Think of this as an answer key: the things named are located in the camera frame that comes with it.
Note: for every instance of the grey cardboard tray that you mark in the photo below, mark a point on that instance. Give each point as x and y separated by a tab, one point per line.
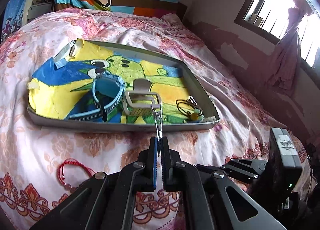
125	119

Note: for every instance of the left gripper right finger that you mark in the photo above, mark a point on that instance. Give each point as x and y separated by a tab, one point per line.
172	175

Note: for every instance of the blue patterned curtain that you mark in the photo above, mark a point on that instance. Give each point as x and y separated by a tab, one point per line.
12	19

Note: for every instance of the window with bars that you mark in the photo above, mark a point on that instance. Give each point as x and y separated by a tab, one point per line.
270	18

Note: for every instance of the yellow blue cartoon paper liner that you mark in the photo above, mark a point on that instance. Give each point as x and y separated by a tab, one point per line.
75	82

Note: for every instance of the floral pink white bedspread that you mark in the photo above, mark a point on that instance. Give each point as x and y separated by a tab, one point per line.
31	155

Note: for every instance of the pink curtain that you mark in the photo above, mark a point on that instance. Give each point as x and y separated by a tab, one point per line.
282	70

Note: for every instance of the white hair claw clip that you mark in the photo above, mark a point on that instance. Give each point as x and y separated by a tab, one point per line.
141	101

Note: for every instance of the blue smartwatch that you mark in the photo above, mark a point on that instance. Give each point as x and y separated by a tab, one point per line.
104	95

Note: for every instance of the silver hair pin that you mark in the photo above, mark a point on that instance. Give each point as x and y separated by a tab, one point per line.
157	115

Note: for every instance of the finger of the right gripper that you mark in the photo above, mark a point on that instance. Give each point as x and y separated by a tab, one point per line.
243	172
247	162

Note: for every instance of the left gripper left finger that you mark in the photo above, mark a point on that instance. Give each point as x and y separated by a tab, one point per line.
146	177

